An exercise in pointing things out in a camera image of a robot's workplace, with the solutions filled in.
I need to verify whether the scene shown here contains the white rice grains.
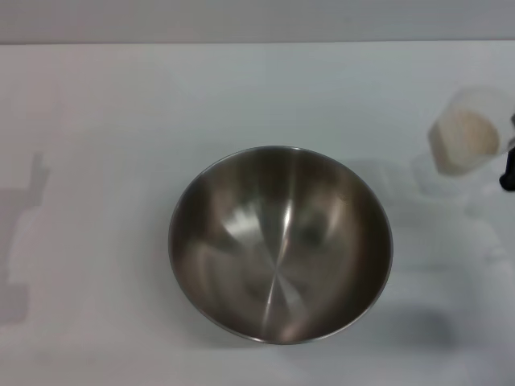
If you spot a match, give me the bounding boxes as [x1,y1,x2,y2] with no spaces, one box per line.
[436,107,501,162]

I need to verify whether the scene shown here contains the clear plastic measuring cup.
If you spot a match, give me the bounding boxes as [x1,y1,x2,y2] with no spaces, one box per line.
[427,85,515,179]

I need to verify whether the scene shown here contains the stainless steel mixing bowl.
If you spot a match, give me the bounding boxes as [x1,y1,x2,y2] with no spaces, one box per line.
[167,145,394,346]

